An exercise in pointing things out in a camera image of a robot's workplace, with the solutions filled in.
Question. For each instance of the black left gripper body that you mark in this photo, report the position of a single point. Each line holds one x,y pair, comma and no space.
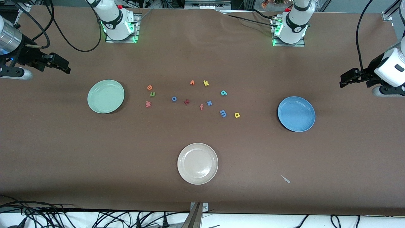
368,75

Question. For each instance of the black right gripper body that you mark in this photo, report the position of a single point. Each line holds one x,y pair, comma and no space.
28,56

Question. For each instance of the pink foam letter w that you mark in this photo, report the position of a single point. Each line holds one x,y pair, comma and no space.
148,104

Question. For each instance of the blue foam letter m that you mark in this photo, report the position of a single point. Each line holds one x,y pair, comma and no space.
223,113

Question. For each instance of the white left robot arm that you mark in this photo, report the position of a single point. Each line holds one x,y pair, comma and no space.
294,25

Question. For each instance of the green plate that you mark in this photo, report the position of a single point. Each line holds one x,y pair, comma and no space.
106,96

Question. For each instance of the blue plate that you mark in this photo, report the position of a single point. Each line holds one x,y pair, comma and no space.
296,114

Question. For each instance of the orange flowers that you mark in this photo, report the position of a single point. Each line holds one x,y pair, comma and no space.
265,3

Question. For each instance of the small grey paper scrap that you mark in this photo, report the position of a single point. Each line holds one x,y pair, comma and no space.
285,179

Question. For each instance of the brown table cover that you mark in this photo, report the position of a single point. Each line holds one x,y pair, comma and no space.
202,47

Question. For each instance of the grey power strip box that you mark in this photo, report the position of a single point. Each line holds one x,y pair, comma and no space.
205,4

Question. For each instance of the beige plate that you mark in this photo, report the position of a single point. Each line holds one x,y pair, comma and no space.
197,163

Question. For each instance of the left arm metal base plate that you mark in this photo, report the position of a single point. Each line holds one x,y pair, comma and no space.
300,45

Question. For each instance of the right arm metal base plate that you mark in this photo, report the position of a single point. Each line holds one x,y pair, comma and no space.
137,27

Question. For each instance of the aluminium profile post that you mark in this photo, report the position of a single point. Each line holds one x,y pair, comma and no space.
193,218

